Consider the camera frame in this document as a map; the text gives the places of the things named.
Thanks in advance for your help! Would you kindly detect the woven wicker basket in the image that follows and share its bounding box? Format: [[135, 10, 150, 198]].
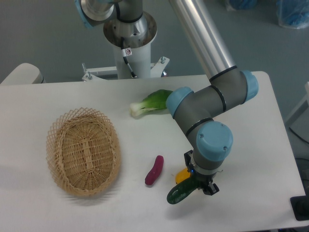
[[46, 108, 121, 197]]

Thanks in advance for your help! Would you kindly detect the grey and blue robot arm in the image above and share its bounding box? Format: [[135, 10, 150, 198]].
[[75, 0, 258, 195]]

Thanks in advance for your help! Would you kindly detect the white furniture frame right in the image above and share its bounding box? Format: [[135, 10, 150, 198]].
[[284, 82, 309, 126]]

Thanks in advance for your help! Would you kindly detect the blue plastic bag right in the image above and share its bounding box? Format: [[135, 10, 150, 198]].
[[276, 0, 309, 29]]

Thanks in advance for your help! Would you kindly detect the purple sweet potato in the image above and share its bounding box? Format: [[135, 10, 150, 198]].
[[145, 155, 164, 186]]

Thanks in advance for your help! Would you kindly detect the blue plastic bag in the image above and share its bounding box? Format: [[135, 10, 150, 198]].
[[276, 0, 309, 29], [225, 0, 258, 11]]

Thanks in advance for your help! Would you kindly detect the green bok choy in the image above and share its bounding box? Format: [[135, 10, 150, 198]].
[[129, 89, 173, 117]]

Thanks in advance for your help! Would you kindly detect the blue plastic bag left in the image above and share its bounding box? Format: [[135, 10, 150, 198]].
[[225, 0, 258, 11]]

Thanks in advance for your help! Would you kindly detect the dark green cucumber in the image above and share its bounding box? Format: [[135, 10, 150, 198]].
[[167, 177, 200, 204]]

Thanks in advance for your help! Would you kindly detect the white chair backrest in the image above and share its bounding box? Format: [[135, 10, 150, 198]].
[[0, 63, 46, 86]]

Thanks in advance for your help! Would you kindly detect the yellow bell pepper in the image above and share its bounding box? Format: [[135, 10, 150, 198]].
[[175, 168, 191, 184]]

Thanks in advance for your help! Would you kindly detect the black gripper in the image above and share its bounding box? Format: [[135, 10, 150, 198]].
[[184, 150, 220, 195]]

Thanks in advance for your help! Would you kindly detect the black device at table edge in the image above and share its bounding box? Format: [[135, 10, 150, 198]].
[[290, 196, 309, 221]]

